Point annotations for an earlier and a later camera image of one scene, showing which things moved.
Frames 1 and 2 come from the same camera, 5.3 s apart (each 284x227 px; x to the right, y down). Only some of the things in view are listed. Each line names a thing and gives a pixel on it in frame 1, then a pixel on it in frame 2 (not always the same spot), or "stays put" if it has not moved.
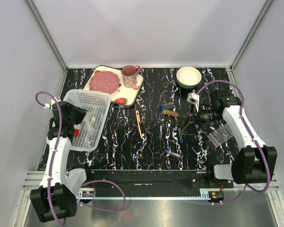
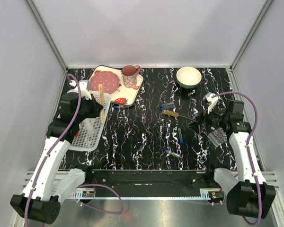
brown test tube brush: (172, 113) stays put
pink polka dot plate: (104, 81) stays put
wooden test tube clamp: (138, 121) → (101, 90)
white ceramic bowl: (188, 77) stays put
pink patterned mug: (129, 73) stays put
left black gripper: (81, 112) → (97, 108)
